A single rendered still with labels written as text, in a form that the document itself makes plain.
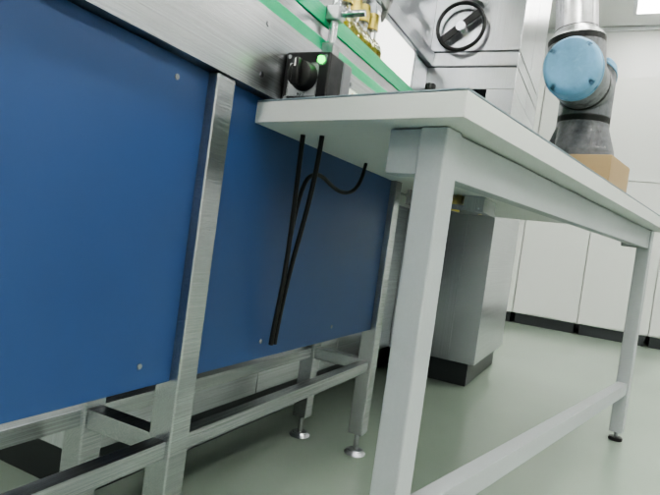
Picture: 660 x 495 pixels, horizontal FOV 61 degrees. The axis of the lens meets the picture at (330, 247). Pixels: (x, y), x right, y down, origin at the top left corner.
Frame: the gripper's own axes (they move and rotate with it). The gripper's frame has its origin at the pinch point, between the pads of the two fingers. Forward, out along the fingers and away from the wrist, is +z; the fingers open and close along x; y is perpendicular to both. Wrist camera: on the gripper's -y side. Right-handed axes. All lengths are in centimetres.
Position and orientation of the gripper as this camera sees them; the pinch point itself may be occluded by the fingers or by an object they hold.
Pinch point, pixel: (373, 19)
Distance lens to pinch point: 163.8
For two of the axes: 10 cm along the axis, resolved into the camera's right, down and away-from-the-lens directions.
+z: -1.3, 9.9, 0.3
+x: 8.9, 1.3, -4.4
